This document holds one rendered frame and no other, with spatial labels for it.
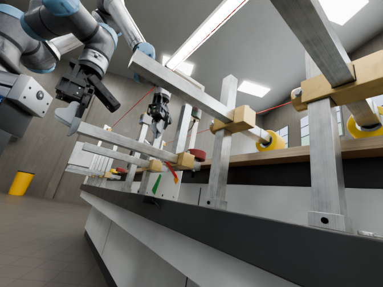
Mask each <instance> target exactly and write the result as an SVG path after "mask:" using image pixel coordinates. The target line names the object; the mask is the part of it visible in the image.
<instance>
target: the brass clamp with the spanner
mask: <svg viewBox="0 0 383 287"><path fill-rule="evenodd" d="M176 155H178V160H177V163H169V162H168V163H169V164H170V166H171V167H175V168H177V169H180V170H183V169H192V168H193V163H194V157H195V156H194V155H191V154H189V153H186V152H182V153H177V154H176Z"/></svg>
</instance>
